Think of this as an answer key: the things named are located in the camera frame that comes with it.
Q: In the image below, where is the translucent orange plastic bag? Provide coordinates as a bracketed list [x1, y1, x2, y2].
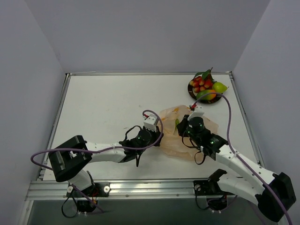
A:
[159, 105, 203, 162]

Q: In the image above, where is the green orange fake mango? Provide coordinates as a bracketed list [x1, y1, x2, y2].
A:
[196, 90, 216, 101]

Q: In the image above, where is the red fake fruit bunch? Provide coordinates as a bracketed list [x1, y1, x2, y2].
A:
[187, 68, 217, 94]

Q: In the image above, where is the green fake pear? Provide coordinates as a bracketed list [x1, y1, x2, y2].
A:
[212, 82, 228, 93]

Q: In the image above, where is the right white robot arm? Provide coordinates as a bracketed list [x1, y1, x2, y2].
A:
[175, 115, 296, 222]

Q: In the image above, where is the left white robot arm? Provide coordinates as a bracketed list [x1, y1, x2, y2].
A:
[49, 127, 163, 196]

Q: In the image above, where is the dark rimmed ceramic plate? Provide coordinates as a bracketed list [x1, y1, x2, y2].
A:
[187, 77, 221, 104]

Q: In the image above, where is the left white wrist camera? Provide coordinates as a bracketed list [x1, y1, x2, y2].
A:
[143, 114, 158, 132]

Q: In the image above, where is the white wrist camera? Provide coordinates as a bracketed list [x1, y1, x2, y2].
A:
[187, 104, 204, 120]
[143, 114, 158, 132]

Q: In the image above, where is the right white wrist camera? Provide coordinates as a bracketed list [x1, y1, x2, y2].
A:
[187, 104, 204, 120]

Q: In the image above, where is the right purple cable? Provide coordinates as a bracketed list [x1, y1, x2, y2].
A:
[190, 92, 293, 225]

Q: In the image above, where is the purple cable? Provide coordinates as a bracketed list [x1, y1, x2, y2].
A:
[30, 109, 164, 214]
[190, 92, 293, 225]

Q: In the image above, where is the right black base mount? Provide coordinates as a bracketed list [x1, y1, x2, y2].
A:
[193, 169, 229, 213]

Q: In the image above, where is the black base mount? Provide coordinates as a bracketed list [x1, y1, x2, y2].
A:
[193, 169, 229, 213]
[66, 182, 111, 214]

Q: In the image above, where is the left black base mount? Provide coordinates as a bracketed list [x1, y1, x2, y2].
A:
[66, 182, 111, 214]

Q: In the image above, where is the aluminium side rail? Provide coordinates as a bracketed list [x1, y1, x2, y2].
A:
[37, 73, 71, 181]

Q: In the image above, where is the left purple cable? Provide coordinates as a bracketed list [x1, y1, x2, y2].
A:
[30, 109, 164, 214]

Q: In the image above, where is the aluminium front rail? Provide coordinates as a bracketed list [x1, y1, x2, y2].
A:
[25, 180, 235, 201]

